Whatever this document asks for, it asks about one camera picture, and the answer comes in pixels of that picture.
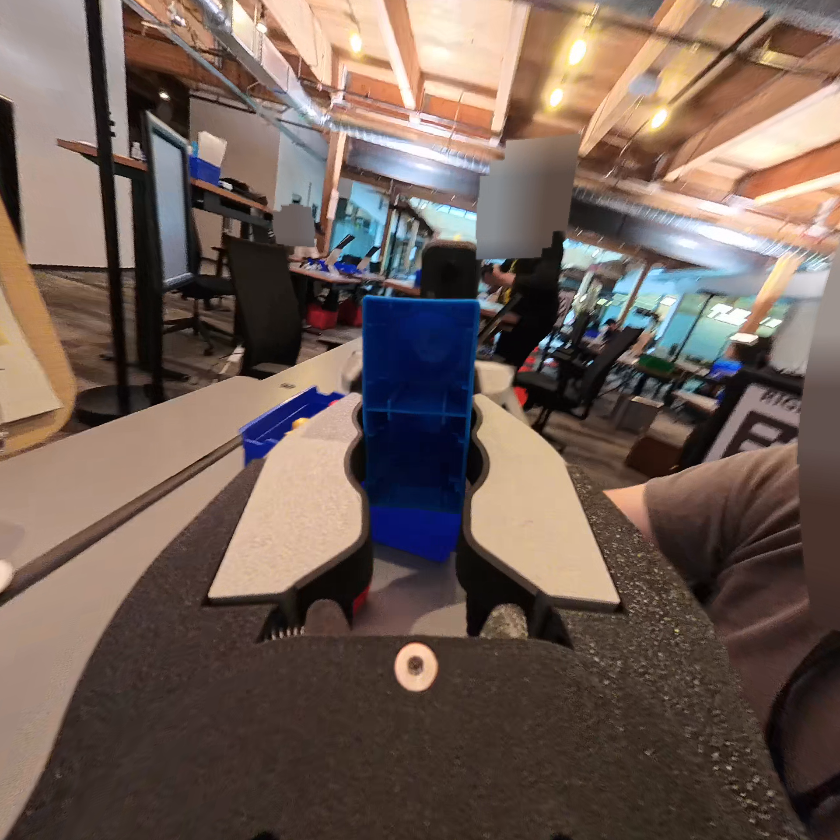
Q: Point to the black framed marker sign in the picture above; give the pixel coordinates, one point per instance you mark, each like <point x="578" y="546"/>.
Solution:
<point x="754" y="426"/>

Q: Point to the black pole stand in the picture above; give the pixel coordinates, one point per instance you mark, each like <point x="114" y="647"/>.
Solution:
<point x="105" y="197"/>

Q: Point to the white ceiling sensor disc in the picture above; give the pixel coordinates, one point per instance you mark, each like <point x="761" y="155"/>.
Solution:
<point x="643" y="84"/>

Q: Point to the blue two-stud toy block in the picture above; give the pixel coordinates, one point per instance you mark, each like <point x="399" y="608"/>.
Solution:
<point x="420" y="426"/>

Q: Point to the small blue storage box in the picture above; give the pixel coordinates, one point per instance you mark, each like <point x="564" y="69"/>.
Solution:
<point x="205" y="169"/>

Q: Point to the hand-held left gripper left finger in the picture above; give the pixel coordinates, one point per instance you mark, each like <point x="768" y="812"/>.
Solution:
<point x="295" y="518"/>

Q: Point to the black framed standing whiteboard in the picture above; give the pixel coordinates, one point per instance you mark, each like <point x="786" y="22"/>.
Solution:
<point x="169" y="197"/>

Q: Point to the blue plastic bin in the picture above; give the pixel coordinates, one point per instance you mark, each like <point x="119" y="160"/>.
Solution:
<point x="269" y="433"/>

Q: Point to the round ceiling light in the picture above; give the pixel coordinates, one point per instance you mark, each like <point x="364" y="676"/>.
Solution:
<point x="355" y="43"/>
<point x="576" y="51"/>
<point x="556" y="97"/>
<point x="658" y="118"/>

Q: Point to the black framed dark panel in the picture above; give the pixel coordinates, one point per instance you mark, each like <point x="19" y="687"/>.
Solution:
<point x="8" y="170"/>

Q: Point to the brown cardboard box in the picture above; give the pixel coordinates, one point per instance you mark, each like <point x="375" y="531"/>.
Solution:
<point x="656" y="456"/>

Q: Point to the wooden instruction board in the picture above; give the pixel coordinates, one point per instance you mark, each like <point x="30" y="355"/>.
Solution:
<point x="33" y="361"/>

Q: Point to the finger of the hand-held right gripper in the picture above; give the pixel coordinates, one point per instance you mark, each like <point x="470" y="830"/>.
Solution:
<point x="353" y="374"/>
<point x="495" y="384"/>

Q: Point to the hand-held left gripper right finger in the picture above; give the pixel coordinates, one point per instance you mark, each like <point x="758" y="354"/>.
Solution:
<point x="535" y="518"/>

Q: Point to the wooden standing desk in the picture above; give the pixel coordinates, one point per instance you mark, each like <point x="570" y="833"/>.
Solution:
<point x="223" y="192"/>

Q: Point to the black office chair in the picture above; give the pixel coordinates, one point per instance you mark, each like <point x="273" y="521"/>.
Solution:
<point x="210" y="285"/>
<point x="262" y="295"/>
<point x="564" y="380"/>

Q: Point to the red plastic bin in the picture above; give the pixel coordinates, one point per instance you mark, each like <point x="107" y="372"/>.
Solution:
<point x="321" y="318"/>
<point x="350" y="315"/>

